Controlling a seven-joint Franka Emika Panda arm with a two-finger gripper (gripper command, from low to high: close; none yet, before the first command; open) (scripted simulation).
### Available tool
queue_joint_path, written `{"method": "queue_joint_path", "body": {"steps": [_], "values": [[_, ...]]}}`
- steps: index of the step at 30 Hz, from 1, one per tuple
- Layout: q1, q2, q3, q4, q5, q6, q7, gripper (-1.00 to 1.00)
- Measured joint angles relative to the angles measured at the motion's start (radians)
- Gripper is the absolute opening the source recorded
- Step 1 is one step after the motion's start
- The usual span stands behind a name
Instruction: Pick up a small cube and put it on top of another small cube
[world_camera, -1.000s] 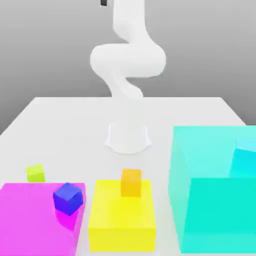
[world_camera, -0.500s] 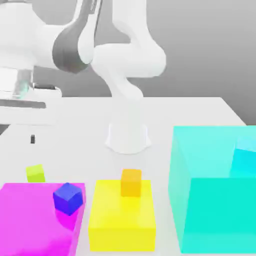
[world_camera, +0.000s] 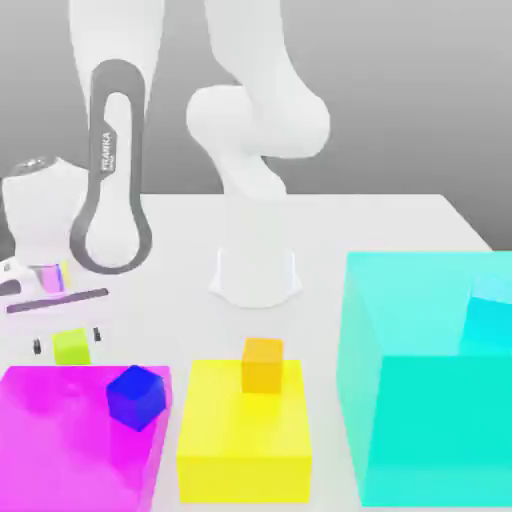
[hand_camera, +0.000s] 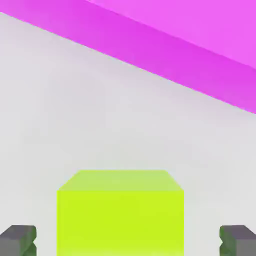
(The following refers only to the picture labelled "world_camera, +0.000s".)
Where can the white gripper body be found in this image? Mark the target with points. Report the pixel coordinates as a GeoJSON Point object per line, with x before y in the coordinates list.
{"type": "Point", "coordinates": [60, 310]}

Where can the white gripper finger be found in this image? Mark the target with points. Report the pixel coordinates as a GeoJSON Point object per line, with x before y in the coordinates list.
{"type": "Point", "coordinates": [96, 334]}
{"type": "Point", "coordinates": [36, 346]}

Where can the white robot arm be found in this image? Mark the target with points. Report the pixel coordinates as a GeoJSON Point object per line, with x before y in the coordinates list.
{"type": "Point", "coordinates": [256, 224]}

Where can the small lime cube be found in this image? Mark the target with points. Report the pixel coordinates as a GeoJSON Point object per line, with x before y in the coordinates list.
{"type": "Point", "coordinates": [72, 347]}

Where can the small blue cube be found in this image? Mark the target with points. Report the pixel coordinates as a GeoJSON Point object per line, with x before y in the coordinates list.
{"type": "Point", "coordinates": [136, 400]}

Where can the small orange cube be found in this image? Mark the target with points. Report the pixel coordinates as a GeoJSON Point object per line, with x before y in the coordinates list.
{"type": "Point", "coordinates": [262, 368]}

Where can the small cyan cube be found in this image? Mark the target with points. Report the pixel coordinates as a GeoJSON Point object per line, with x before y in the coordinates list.
{"type": "Point", "coordinates": [490, 328]}

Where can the large magenta box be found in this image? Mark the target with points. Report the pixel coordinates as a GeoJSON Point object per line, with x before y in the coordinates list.
{"type": "Point", "coordinates": [60, 444]}

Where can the large yellow box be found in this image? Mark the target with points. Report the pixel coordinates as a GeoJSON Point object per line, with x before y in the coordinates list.
{"type": "Point", "coordinates": [244, 444]}

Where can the large cyan box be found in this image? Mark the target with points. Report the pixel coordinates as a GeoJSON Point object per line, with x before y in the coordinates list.
{"type": "Point", "coordinates": [424, 424]}

